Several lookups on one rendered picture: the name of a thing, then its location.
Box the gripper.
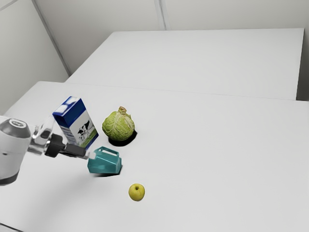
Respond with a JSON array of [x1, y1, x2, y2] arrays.
[[44, 133, 96, 160]]

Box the blue and white milk carton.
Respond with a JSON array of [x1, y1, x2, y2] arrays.
[[52, 96, 99, 149]]

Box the green cabbage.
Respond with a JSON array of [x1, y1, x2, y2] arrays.
[[101, 105, 136, 142]]

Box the yellow apple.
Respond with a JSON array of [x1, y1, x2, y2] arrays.
[[128, 183, 145, 202]]

